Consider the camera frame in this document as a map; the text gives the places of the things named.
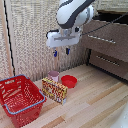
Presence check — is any red bowl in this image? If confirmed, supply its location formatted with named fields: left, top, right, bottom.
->
left=60, top=74, right=78, bottom=89

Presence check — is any dark brown drawer cabinet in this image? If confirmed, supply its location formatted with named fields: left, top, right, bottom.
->
left=81, top=9, right=128, bottom=82

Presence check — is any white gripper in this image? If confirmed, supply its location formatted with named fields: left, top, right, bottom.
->
left=45, top=27, right=83, bottom=58

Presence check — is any red plastic shopping basket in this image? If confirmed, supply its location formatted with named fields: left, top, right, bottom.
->
left=0, top=74, right=47, bottom=128

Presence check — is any red yellow snack box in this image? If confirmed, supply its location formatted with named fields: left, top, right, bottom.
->
left=41, top=77, right=69, bottom=106

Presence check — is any beige woven folding screen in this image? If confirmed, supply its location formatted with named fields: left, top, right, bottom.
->
left=0, top=0, right=101, bottom=82

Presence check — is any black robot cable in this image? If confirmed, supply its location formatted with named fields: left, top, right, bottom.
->
left=80, top=12, right=128, bottom=37

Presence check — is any pink cup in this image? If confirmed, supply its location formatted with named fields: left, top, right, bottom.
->
left=47, top=70, right=60, bottom=83

